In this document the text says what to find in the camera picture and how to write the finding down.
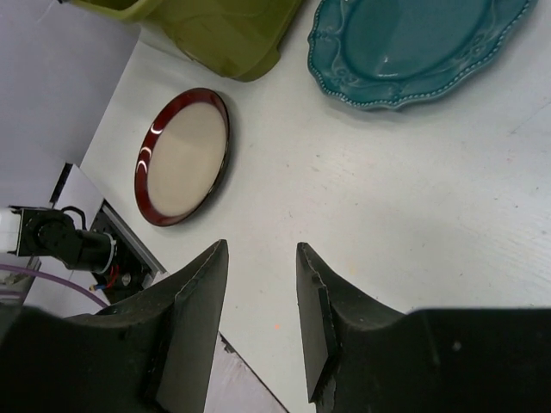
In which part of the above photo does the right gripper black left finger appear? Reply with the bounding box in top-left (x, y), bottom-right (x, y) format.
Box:
top-left (1, 240), bottom-right (228, 412)

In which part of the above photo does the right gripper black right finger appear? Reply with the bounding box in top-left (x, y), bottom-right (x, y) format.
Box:
top-left (296, 243), bottom-right (550, 412)

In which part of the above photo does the beige plate with red rim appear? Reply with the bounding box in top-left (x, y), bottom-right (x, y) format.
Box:
top-left (133, 88), bottom-right (231, 227)

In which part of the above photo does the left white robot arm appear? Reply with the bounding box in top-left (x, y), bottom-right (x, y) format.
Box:
top-left (1, 206), bottom-right (117, 274)

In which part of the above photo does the green plastic bin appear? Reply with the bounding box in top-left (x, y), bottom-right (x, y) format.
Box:
top-left (72, 0), bottom-right (301, 82)

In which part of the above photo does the teal scalloped plate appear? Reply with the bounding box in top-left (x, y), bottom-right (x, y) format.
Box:
top-left (307, 0), bottom-right (536, 110)

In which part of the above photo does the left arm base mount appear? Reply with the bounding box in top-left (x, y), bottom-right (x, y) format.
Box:
top-left (90, 201), bottom-right (166, 305)

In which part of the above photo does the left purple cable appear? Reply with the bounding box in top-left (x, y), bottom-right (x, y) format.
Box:
top-left (0, 264), bottom-right (111, 309)

